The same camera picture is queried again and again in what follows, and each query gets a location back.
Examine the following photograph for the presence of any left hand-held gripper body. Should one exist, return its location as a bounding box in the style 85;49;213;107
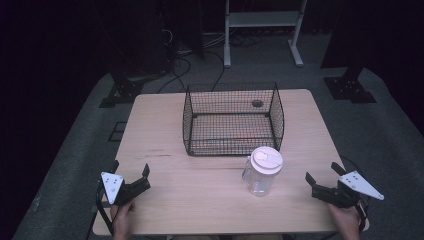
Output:
99;171;152;206

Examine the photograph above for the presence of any black wire mesh basket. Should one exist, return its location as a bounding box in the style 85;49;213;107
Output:
182;82;286;157

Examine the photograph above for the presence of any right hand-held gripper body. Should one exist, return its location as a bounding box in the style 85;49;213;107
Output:
310;170;385;209

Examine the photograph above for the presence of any white metal stand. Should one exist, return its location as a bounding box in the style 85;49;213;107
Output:
223;0;308;69

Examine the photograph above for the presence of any black floor cable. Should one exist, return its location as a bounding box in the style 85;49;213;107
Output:
203;49;226;93
156;57;193;95

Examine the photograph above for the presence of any person's left hand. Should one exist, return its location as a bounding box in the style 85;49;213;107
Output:
110;200;137;240

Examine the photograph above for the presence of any person's right hand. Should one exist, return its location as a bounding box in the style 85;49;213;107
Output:
326;202;363;240

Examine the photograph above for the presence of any clear cup with white lid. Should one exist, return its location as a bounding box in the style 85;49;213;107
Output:
242;145;284;197

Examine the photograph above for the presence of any black stand base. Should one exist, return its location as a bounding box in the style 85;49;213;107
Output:
99;63;148;109
323;65;378;104

